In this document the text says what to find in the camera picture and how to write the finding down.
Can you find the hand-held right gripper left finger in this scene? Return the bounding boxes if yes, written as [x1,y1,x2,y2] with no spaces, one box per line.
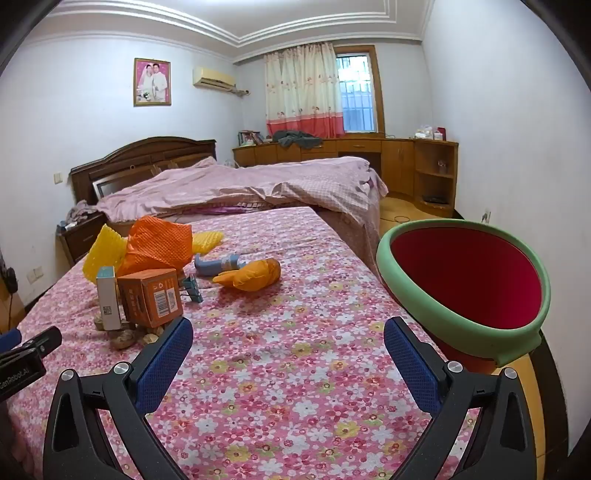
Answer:
[42,316,194,480]

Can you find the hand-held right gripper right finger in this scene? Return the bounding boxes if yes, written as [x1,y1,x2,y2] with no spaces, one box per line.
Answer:
[383,316,550,480]

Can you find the orange cardboard box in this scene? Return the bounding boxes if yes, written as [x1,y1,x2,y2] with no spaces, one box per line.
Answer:
[117,269,184,329]

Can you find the white cardboard box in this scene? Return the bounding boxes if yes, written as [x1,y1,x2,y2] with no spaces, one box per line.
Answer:
[96,266,122,332]

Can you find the green rimmed red trash bin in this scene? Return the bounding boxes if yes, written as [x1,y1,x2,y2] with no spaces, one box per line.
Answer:
[376,220,552,370]

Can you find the yellow foam net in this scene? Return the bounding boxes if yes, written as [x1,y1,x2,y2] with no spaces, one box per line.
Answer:
[83,224,129,280]
[191,231,225,255]

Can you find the blue tube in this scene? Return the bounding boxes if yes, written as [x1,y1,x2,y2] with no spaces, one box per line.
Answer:
[194,252,251,278]

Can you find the orange foam net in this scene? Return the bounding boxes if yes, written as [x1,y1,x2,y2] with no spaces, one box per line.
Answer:
[117,217,194,278]

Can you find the orange plastic bag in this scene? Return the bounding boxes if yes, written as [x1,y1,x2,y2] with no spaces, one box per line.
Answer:
[213,258,282,292]

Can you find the dark wooden nightstand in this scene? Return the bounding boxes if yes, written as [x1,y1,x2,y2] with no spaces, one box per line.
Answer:
[56,212,109,267]

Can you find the pink floral bed sheet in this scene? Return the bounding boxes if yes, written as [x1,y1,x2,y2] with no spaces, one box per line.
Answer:
[7,206,499,480]

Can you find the pink crumpled cloth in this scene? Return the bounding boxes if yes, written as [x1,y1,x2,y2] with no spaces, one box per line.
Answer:
[67,200,101,223]

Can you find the wooden corner shelf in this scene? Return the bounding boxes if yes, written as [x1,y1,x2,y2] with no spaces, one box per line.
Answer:
[413,138,461,219]

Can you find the wooden desk cabinet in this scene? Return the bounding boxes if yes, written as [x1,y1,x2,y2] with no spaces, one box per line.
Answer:
[232,137,416,200]

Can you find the pink checked quilt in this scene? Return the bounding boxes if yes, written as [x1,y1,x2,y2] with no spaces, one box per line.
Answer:
[95,156,389,223]

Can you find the grey crumpled clothes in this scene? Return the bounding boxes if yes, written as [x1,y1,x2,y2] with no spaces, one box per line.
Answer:
[272,130,324,149]

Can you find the barred window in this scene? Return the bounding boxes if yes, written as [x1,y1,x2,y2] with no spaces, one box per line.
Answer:
[335,45,386,134]

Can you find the cream air conditioner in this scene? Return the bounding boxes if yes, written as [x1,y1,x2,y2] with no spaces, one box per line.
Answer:
[192,67,237,92]

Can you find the floral curtain with red hem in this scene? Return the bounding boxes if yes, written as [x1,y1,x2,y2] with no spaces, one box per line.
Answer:
[264,41,346,138]

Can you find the framed wall photo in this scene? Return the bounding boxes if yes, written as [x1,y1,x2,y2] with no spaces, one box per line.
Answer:
[134,58,172,107]

